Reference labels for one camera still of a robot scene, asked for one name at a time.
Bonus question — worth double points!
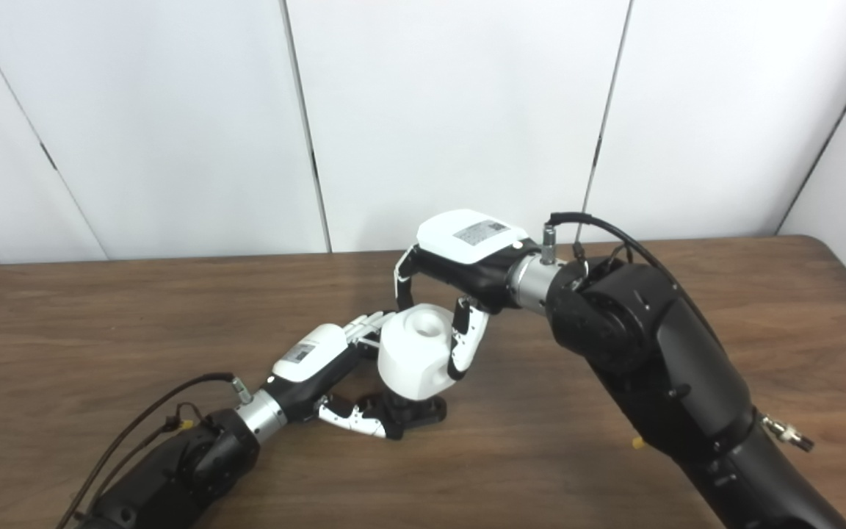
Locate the black plastic holder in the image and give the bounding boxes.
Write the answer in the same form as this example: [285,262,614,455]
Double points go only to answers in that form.
[361,393,447,440]

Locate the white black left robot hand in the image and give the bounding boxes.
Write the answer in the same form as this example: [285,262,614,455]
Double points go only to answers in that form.
[267,312,403,442]

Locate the thick black right wrist cable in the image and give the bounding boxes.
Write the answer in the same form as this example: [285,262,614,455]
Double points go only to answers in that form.
[543,212,814,452]

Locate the thick black left wrist cable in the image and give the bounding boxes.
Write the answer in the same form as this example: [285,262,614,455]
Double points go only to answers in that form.
[56,372,255,529]

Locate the thick black wrist cable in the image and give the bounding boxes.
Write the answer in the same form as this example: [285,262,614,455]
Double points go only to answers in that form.
[56,372,255,529]
[543,212,814,452]

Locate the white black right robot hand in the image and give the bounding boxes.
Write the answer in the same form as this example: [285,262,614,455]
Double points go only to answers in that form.
[394,209,541,381]

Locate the thin wire with yellow plug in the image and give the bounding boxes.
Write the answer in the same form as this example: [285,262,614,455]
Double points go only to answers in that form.
[93,402,200,500]

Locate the round white plastic piece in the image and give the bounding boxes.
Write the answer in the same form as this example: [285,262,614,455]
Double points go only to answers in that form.
[379,304,460,402]

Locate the thin black right arm wire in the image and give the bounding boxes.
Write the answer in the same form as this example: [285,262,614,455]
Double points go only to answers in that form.
[572,241,635,280]

